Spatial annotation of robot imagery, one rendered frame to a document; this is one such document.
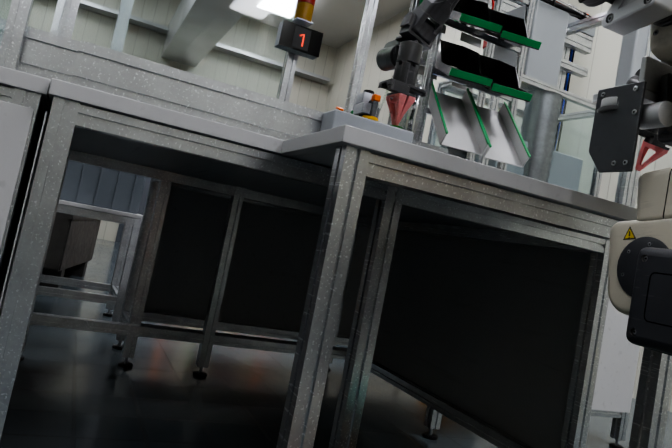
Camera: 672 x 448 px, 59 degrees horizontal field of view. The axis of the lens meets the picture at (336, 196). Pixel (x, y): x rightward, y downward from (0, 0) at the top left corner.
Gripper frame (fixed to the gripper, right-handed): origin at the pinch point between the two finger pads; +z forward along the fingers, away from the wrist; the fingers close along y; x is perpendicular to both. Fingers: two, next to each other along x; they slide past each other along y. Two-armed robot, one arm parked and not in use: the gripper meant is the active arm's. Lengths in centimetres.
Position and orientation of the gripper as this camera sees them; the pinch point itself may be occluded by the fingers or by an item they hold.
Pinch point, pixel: (395, 123)
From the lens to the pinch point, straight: 144.5
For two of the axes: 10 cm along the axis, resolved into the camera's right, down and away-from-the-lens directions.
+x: 4.1, 0.2, -9.1
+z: -2.1, 9.8, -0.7
